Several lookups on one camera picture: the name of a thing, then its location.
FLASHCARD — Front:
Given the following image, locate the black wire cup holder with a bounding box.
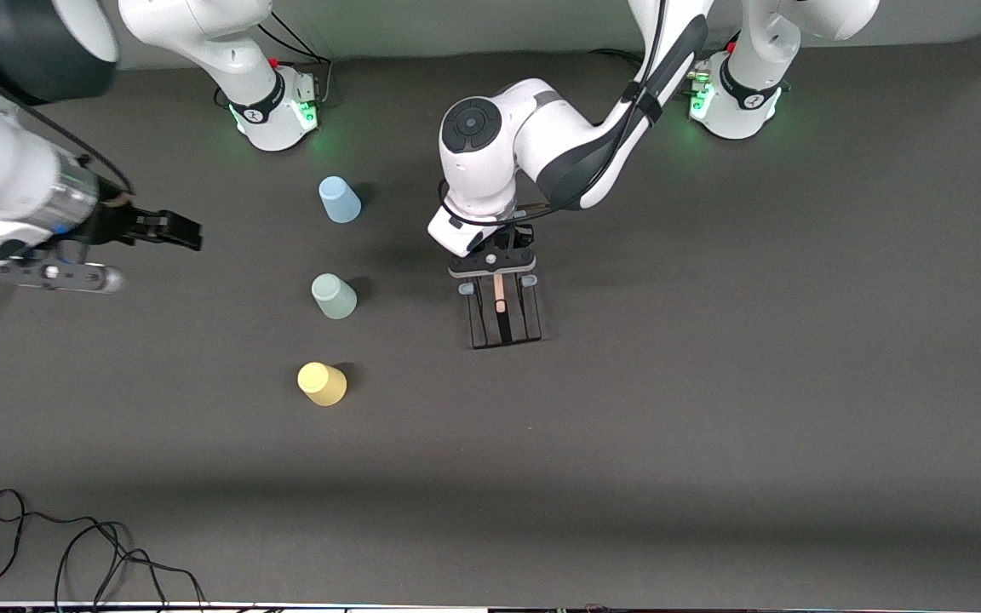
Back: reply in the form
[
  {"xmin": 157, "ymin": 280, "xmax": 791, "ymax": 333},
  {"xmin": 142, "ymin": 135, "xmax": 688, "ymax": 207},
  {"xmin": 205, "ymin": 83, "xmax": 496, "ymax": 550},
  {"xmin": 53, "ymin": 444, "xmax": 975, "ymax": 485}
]
[{"xmin": 456, "ymin": 272, "xmax": 542, "ymax": 350}]

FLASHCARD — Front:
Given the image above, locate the pale green plastic cup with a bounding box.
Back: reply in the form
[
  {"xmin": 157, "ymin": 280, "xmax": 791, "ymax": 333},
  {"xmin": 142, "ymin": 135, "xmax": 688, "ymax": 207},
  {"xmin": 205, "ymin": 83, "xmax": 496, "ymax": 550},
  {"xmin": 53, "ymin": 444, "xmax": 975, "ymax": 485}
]
[{"xmin": 312, "ymin": 273, "xmax": 358, "ymax": 320}]

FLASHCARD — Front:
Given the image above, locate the yellow plastic cup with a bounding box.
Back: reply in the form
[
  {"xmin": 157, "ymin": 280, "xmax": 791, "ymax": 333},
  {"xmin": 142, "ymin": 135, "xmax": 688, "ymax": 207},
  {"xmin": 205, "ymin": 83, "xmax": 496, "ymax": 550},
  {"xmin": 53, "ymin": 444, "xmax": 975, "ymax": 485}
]
[{"xmin": 297, "ymin": 362, "xmax": 347, "ymax": 407}]

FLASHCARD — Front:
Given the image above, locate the light blue plastic cup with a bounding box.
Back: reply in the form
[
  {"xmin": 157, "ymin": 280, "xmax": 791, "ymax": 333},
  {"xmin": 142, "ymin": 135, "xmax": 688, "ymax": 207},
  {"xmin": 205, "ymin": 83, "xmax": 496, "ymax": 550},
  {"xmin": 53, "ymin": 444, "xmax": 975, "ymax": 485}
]
[{"xmin": 318, "ymin": 176, "xmax": 363, "ymax": 224}]

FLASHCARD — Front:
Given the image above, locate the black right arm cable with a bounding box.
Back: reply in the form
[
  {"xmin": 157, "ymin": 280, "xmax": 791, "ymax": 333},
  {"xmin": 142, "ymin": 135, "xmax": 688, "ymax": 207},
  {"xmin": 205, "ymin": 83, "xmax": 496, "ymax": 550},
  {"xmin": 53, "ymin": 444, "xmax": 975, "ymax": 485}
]
[{"xmin": 0, "ymin": 51, "xmax": 135, "ymax": 205}]

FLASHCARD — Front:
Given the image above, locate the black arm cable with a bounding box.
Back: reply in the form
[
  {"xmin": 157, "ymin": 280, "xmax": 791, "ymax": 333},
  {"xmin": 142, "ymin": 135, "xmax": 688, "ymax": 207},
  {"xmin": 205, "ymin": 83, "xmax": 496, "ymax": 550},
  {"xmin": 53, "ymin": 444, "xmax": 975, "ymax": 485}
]
[
  {"xmin": 0, "ymin": 51, "xmax": 135, "ymax": 205},
  {"xmin": 438, "ymin": 0, "xmax": 670, "ymax": 229}
]

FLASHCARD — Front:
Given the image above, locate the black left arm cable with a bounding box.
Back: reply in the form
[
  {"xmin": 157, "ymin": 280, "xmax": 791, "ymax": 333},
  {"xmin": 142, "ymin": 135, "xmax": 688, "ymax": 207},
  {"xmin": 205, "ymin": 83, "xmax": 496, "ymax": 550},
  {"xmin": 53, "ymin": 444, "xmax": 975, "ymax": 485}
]
[{"xmin": 438, "ymin": 0, "xmax": 670, "ymax": 229}]

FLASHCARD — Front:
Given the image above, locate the loose black cable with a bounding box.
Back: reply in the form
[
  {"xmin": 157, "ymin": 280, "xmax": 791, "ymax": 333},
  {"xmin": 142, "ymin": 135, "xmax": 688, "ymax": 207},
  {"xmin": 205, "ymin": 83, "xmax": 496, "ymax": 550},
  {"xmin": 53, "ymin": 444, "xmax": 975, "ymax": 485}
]
[{"xmin": 0, "ymin": 489, "xmax": 206, "ymax": 607}]

